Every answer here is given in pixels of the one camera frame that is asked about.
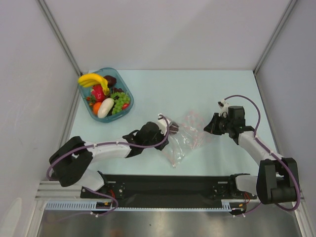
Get left aluminium frame post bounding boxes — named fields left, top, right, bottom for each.
left=36, top=0, right=82, bottom=76

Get dark purple fake fruit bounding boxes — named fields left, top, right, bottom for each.
left=169, top=121, right=179, bottom=135

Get aluminium rail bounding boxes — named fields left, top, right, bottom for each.
left=35, top=181, right=81, bottom=200

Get aluminium frame post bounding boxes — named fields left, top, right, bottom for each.
left=36, top=0, right=82, bottom=76
left=253, top=0, right=299, bottom=76

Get purple fake grapes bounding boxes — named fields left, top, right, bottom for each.
left=112, top=87, right=124, bottom=93

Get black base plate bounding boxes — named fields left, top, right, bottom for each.
left=80, top=175, right=256, bottom=209

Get yellow fake banana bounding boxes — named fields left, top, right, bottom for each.
left=78, top=73, right=110, bottom=95

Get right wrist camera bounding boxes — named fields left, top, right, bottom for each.
left=218, top=99, right=230, bottom=118

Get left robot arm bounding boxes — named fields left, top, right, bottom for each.
left=46, top=116, right=171, bottom=198

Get green fake grapes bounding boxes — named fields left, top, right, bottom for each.
left=111, top=92, right=131, bottom=115

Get dark red fake apple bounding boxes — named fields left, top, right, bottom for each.
left=104, top=75, right=117, bottom=87

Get small red fake apple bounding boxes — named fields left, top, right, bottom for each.
left=122, top=103, right=130, bottom=110

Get clear zip top bag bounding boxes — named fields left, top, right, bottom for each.
left=162, top=110, right=212, bottom=167

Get teal plastic bin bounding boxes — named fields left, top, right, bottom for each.
left=78, top=67, right=134, bottom=123

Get right white cable duct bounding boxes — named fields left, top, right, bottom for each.
left=221, top=199, right=247, bottom=212

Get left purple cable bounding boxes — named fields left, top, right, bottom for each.
left=46, top=115, right=171, bottom=218

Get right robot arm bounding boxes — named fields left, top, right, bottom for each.
left=204, top=102, right=300, bottom=204

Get fake orange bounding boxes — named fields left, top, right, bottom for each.
left=92, top=102, right=102, bottom=115

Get left white cable duct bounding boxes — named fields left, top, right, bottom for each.
left=45, top=200, right=115, bottom=211

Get right aluminium frame post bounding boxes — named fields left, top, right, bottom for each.
left=253, top=0, right=299, bottom=76

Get white cable duct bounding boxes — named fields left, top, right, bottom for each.
left=221, top=199, right=247, bottom=212
left=45, top=200, right=115, bottom=211

